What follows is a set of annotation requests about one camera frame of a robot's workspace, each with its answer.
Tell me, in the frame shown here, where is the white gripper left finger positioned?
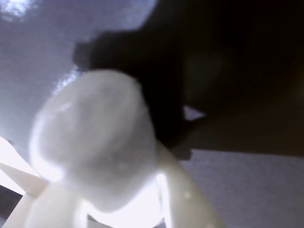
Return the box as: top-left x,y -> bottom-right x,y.
0,136 -> 86,228

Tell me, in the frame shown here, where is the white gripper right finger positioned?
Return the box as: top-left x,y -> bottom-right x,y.
142,139 -> 226,228

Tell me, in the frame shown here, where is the white gauze roll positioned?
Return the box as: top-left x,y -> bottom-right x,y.
28,69 -> 159,214

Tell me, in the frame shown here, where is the black table mat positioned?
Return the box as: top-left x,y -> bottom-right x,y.
0,0 -> 304,228

